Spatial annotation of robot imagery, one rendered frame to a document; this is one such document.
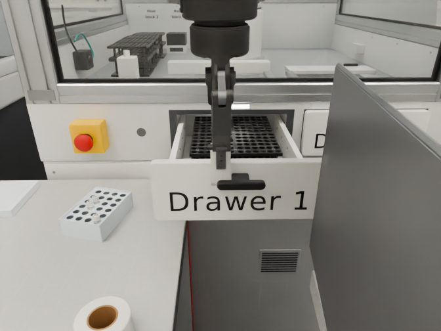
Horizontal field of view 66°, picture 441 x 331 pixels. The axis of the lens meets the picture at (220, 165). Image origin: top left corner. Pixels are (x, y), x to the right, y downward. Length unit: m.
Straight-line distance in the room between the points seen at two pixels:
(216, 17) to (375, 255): 0.29
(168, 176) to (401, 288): 0.38
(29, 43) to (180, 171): 0.47
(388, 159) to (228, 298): 0.89
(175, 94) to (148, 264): 0.39
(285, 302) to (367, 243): 0.84
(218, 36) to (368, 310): 0.32
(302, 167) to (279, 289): 0.63
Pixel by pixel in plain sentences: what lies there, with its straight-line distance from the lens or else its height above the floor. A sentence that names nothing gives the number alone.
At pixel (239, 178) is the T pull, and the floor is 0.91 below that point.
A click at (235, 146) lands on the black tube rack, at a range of 0.68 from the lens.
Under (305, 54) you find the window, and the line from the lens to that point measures 0.82.
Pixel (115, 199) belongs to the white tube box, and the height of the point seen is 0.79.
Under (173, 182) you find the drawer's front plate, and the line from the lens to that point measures 0.56.
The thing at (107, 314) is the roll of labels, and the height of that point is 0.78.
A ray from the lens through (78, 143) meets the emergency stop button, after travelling 0.81.
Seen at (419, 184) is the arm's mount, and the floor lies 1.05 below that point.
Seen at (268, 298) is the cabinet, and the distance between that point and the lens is 1.15.
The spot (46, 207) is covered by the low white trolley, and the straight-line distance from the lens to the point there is 0.83.
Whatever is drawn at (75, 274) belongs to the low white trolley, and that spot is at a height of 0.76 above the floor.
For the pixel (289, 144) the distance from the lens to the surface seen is 0.72.
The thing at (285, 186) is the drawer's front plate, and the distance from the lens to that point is 0.58.
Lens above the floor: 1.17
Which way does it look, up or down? 26 degrees down
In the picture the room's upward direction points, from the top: straight up
